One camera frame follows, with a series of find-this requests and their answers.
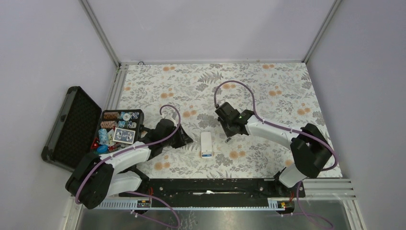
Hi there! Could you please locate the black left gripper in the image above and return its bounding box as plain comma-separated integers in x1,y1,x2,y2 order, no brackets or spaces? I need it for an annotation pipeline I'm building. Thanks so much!
162,124,193,149

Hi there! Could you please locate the white remote control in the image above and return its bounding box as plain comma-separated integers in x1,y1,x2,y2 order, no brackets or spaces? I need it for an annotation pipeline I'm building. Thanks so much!
201,132,213,154

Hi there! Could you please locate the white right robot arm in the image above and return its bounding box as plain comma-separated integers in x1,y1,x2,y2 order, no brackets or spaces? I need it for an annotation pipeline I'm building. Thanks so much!
215,102,332,197

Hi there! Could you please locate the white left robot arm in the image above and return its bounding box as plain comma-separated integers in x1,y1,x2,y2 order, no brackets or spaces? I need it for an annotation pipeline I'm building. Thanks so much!
65,118,193,209

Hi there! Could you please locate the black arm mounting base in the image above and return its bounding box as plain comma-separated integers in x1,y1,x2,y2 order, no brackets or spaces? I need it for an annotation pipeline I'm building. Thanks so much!
137,178,305,208

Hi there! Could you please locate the floral table mat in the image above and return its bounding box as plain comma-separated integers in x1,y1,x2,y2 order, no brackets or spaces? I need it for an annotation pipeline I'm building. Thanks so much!
119,63,330,179

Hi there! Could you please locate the playing card deck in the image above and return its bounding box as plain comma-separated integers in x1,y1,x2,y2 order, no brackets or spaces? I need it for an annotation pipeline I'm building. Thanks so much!
113,127,136,145

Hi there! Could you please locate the black poker chip case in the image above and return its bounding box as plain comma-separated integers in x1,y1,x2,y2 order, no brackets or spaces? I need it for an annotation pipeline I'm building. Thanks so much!
41,86,144,172

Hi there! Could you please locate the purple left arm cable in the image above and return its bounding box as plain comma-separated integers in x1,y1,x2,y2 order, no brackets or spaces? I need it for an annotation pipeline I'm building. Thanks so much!
74,104,182,228

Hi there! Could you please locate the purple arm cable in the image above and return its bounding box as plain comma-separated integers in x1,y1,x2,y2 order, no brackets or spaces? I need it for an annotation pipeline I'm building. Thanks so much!
74,104,182,228
213,80,339,228

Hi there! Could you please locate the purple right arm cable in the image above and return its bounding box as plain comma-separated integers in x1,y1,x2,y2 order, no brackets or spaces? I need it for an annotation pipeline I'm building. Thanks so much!
213,80,339,228

